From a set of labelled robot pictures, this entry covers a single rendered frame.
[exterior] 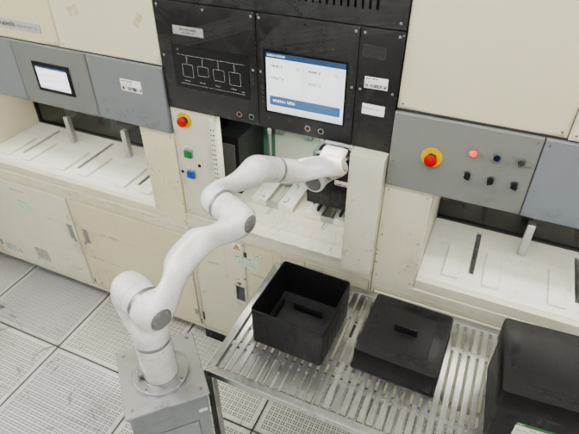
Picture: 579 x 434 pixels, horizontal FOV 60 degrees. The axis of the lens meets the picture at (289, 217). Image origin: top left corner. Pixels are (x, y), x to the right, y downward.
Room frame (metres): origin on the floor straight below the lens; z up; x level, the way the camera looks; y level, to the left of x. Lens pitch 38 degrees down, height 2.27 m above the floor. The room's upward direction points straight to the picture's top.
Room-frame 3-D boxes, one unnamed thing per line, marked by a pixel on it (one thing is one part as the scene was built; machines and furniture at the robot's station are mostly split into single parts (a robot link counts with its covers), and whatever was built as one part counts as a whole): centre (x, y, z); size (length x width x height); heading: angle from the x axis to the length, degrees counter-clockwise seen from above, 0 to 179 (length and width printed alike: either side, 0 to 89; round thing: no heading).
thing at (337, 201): (1.83, -0.21, 1.08); 0.24 x 0.20 x 0.32; 66
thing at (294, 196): (1.94, 0.04, 0.89); 0.22 x 0.21 x 0.04; 156
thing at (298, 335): (1.25, -0.05, 0.85); 0.28 x 0.28 x 0.17; 65
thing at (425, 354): (1.14, -0.41, 0.83); 0.29 x 0.29 x 0.13; 65
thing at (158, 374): (1.04, 0.45, 0.85); 0.19 x 0.19 x 0.18
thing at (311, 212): (1.84, -0.21, 0.89); 0.22 x 0.21 x 0.04; 156
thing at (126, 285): (1.07, 0.47, 1.07); 0.19 x 0.12 x 0.24; 45
